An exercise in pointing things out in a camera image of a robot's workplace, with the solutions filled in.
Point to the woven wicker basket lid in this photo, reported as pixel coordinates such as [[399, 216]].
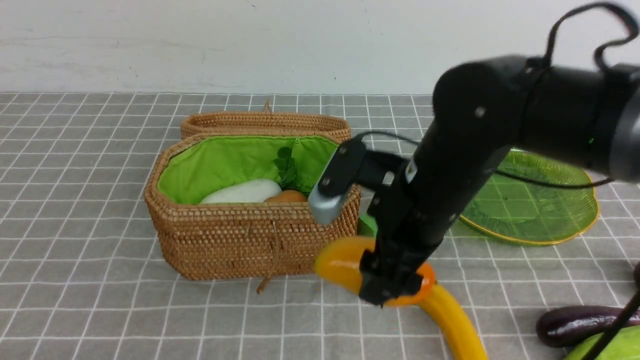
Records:
[[266, 122]]

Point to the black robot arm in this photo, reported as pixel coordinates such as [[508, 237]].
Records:
[[484, 109]]

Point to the orange yellow mango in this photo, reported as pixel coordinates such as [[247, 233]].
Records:
[[338, 263]]

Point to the light green cucumber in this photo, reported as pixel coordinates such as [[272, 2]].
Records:
[[624, 346]]

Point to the brown potato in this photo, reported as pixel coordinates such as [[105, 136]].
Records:
[[287, 196]]

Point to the green foam cube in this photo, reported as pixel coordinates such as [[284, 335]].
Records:
[[367, 226]]

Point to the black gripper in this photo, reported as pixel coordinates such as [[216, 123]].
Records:
[[412, 208]]

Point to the dark purple round fruit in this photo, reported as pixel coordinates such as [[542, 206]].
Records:
[[636, 275]]

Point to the yellow banana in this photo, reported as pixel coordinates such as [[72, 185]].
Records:
[[459, 332]]

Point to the white radish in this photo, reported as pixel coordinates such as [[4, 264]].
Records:
[[256, 190]]

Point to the dark purple eggplant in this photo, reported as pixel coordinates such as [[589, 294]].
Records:
[[570, 326]]

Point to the green glass leaf plate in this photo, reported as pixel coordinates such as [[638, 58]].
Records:
[[529, 214]]

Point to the grey checked tablecloth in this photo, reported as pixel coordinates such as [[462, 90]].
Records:
[[83, 278]]

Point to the woven wicker basket green lining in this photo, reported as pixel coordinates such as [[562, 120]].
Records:
[[221, 241]]

